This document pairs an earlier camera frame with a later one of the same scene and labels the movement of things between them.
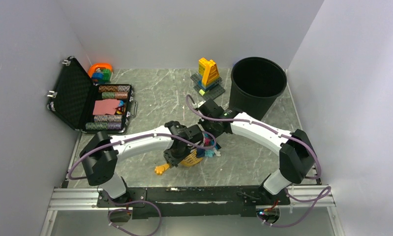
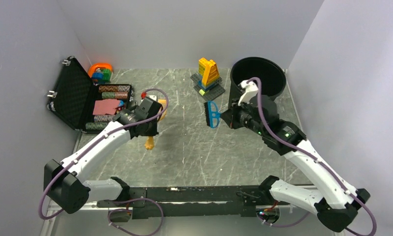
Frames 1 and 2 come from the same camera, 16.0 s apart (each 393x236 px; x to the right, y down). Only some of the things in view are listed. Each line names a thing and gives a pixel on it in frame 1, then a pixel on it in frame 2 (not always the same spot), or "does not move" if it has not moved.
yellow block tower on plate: (208, 79) does not move
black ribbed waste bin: (255, 83) does not move
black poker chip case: (104, 108) does not move
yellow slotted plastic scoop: (191, 160) → (149, 143)
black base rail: (193, 202) does not move
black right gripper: (203, 123) → (230, 115)
